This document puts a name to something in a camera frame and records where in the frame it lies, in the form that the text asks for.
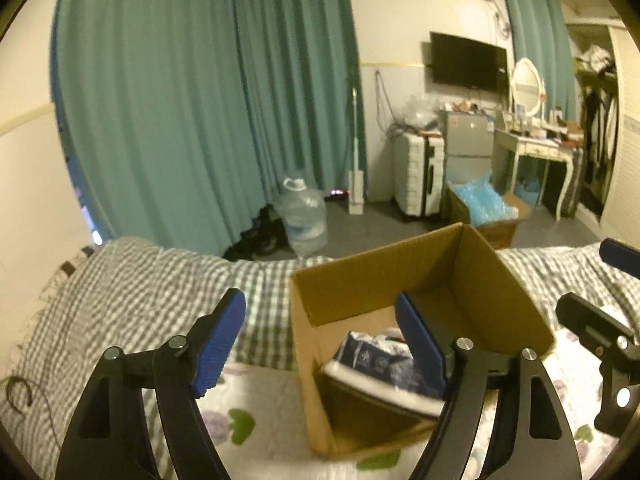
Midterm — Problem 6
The brown cardboard box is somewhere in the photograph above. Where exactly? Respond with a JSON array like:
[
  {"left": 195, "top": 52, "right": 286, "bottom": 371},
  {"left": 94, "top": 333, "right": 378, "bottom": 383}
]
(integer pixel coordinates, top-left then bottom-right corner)
[{"left": 290, "top": 223, "right": 554, "bottom": 460}]

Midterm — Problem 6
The cardboard box with blue wrap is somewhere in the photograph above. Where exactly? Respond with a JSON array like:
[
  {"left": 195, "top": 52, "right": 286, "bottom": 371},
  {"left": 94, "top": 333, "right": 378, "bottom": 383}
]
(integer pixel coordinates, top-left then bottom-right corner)
[{"left": 447, "top": 170, "right": 532, "bottom": 250}]

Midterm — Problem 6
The white floral quilted blanket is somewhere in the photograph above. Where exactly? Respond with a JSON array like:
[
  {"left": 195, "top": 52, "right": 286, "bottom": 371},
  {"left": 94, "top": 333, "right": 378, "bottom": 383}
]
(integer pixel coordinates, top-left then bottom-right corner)
[{"left": 198, "top": 328, "right": 617, "bottom": 480}]

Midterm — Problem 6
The grey checked bed sheet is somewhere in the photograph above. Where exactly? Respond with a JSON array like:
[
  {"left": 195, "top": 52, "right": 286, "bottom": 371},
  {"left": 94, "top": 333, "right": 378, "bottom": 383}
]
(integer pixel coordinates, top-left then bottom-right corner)
[{"left": 1, "top": 237, "right": 639, "bottom": 479}]

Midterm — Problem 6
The white dressing table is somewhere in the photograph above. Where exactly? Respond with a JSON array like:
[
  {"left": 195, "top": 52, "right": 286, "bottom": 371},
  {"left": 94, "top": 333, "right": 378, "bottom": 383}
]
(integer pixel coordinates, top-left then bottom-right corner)
[{"left": 491, "top": 129, "right": 576, "bottom": 222}]

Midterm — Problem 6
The white oval vanity mirror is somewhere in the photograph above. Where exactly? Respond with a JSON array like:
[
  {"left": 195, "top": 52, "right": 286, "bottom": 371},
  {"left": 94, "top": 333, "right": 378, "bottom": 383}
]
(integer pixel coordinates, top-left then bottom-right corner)
[{"left": 510, "top": 58, "right": 546, "bottom": 118}]

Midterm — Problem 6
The silver mini fridge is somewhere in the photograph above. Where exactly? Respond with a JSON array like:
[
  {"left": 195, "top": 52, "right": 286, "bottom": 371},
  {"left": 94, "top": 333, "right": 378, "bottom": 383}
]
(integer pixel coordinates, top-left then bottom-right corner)
[{"left": 439, "top": 110, "right": 495, "bottom": 184}]

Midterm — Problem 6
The white wardrobe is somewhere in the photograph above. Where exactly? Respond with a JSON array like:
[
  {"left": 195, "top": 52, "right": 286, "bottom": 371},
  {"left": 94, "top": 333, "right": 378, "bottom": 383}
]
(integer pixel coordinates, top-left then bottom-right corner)
[{"left": 567, "top": 18, "right": 639, "bottom": 246}]

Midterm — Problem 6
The white hard suitcase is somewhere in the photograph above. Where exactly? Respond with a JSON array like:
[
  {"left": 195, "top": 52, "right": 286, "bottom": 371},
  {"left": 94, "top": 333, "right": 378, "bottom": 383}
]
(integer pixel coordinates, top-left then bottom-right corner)
[{"left": 393, "top": 131, "right": 445, "bottom": 218}]

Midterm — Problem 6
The small teal curtain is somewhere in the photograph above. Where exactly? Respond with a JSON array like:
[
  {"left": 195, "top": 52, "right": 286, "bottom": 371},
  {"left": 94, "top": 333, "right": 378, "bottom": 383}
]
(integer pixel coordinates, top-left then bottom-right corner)
[{"left": 506, "top": 0, "right": 577, "bottom": 120}]

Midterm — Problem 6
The clear plastic bag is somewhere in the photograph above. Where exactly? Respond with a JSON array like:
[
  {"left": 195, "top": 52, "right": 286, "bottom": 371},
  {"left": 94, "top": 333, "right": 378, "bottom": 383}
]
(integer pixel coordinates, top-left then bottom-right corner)
[{"left": 404, "top": 93, "right": 440, "bottom": 130}]

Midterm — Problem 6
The white stick vacuum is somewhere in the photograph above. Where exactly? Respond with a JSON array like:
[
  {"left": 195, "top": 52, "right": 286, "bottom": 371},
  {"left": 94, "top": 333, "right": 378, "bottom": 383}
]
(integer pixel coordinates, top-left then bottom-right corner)
[{"left": 348, "top": 67, "right": 364, "bottom": 216}]

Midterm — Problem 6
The clear water jug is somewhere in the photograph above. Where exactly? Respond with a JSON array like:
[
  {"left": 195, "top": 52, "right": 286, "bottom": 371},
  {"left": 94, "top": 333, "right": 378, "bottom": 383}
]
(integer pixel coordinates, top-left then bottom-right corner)
[{"left": 274, "top": 177, "right": 329, "bottom": 258}]

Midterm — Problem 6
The large teal curtain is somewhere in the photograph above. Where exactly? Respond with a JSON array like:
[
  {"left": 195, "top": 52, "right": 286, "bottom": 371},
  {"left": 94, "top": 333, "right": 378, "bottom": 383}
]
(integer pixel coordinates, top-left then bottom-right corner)
[{"left": 51, "top": 0, "right": 367, "bottom": 256}]

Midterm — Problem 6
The black cable on bed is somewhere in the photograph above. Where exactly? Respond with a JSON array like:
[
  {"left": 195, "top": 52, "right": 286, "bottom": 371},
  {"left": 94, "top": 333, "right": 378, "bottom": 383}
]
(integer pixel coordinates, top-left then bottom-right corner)
[{"left": 0, "top": 375, "right": 66, "bottom": 461}]

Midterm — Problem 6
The black wall television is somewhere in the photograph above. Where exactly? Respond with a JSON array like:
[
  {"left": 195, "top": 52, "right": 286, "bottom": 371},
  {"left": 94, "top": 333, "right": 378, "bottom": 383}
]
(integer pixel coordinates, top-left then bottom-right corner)
[{"left": 431, "top": 32, "right": 509, "bottom": 94}]

